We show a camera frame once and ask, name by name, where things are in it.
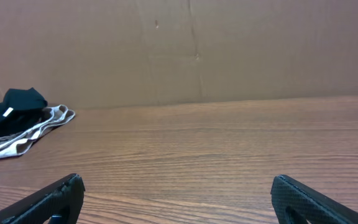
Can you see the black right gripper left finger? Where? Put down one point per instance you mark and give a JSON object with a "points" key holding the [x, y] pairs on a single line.
{"points": [[59, 202]]}

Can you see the black folded garment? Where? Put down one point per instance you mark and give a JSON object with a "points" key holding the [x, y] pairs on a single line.
{"points": [[20, 110]]}

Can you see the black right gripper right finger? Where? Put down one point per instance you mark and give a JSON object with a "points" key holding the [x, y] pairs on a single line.
{"points": [[296, 203]]}

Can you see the beige folded garment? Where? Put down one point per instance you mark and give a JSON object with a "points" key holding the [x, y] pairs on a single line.
{"points": [[18, 144]]}

